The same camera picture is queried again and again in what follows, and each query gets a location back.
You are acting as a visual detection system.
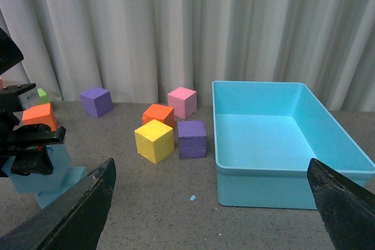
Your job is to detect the light blue foam cube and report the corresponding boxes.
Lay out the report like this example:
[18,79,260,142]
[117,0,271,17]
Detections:
[1,145,71,193]
[35,166,88,209]

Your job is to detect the purple foam cube right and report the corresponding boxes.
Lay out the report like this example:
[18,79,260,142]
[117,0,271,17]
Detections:
[178,120,207,159]

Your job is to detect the grey white curtain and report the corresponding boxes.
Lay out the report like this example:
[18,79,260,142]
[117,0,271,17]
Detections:
[1,0,374,111]

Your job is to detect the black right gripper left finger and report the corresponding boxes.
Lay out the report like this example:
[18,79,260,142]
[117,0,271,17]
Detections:
[1,158,116,249]

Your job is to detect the orange foam cube right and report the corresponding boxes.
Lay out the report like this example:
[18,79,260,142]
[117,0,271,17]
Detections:
[142,104,175,128]

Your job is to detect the purple foam cube back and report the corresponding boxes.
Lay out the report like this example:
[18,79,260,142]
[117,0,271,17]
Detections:
[80,87,114,118]

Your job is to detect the orange foam cube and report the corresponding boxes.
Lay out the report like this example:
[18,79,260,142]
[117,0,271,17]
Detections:
[22,103,58,131]
[142,104,175,128]

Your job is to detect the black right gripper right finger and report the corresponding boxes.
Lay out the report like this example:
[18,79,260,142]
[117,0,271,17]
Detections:
[307,159,374,249]

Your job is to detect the pink foam cube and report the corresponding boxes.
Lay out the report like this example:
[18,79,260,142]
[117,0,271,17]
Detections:
[168,87,197,119]

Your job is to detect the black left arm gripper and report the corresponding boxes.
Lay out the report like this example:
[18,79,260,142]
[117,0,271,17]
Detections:
[1,30,66,175]

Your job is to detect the yellow foam cube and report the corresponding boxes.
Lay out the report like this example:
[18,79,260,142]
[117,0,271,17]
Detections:
[134,119,175,164]

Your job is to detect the green foam cube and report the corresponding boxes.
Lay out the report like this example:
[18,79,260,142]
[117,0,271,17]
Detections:
[37,88,50,104]

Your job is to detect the purple foam cube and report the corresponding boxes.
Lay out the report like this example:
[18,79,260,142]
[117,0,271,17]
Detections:
[178,120,207,159]
[80,87,114,118]

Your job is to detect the light blue plastic bin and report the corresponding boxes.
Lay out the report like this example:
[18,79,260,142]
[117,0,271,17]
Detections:
[212,81,374,210]

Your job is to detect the orange foam cube left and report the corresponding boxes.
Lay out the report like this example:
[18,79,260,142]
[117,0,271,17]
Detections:
[22,103,58,131]

